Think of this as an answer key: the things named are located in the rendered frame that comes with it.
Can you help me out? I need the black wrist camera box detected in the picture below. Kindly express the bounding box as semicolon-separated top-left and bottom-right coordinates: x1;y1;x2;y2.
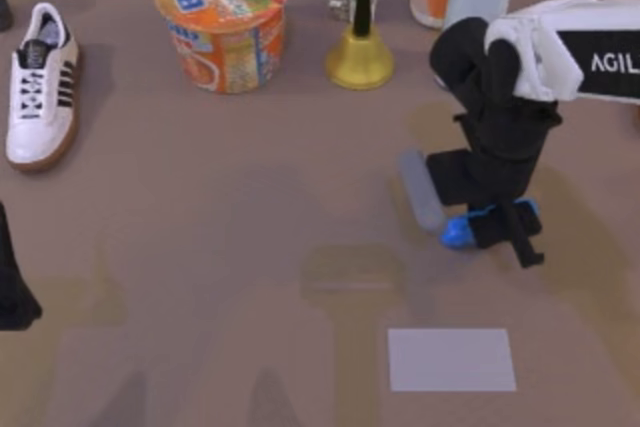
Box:
426;148;480;209

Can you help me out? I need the white sneaker with black stripes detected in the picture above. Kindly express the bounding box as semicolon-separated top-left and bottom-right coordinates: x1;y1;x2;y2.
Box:
4;1;82;172

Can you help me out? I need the grey square pad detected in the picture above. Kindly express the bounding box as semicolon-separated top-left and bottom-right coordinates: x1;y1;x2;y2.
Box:
387;327;518;393

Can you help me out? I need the gold bell with black handle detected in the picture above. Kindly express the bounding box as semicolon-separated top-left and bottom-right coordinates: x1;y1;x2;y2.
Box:
324;0;396;91

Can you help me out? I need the gray oblong bar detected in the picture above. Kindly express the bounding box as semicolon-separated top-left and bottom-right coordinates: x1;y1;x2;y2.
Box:
398;148;447;234

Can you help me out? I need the blue grey tool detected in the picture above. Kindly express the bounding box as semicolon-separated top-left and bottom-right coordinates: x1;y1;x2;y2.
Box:
439;198;542;251

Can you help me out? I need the orange instant noodle cup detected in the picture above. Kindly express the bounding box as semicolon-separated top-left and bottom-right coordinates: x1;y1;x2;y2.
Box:
152;0;292;95

